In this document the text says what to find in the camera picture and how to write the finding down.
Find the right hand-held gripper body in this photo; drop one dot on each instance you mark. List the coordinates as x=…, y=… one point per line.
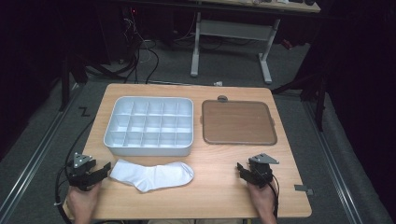
x=261, y=174

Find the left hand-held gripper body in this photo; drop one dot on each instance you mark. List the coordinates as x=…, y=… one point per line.
x=81, y=179

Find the white sock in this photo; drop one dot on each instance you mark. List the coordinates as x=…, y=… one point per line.
x=152, y=175

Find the white divided storage box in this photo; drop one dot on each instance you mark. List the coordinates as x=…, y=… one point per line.
x=149, y=121

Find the person's left hand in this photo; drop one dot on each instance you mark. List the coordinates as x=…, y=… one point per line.
x=83, y=200

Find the person's right hand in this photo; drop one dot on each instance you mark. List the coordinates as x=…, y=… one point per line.
x=264, y=200

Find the grey tape strip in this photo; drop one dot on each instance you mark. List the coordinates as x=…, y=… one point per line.
x=303, y=188

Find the brown flat box lid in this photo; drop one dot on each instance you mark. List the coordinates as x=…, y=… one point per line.
x=238, y=123

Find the person's legs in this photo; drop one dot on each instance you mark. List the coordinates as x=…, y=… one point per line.
x=193, y=221

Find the grey round knob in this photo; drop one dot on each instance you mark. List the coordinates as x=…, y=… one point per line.
x=222, y=99

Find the black metal stand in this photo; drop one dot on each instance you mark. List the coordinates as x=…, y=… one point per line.
x=66, y=81

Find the small white floor object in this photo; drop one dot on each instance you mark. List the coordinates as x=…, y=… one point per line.
x=218, y=83

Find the dark stand base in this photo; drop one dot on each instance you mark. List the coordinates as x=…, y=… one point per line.
x=308, y=90

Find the white-framed wooden desk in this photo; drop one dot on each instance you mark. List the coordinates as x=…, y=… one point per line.
x=232, y=29

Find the metal floor rail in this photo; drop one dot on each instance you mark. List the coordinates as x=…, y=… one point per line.
x=34, y=155
x=333, y=161

